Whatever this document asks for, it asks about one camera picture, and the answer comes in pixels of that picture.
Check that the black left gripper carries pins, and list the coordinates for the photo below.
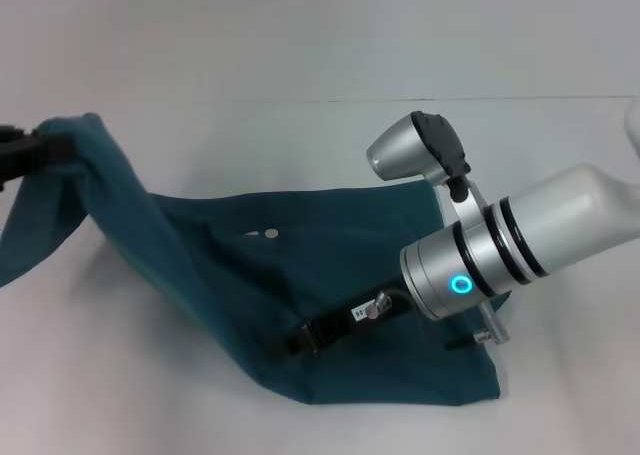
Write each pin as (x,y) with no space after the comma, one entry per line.
(17,152)

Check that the blue t-shirt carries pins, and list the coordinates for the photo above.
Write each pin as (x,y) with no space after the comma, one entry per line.
(225,250)

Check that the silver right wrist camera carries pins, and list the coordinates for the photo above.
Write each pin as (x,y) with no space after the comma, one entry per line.
(425,147)

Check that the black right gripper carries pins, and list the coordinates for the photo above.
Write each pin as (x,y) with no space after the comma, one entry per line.
(350,320)

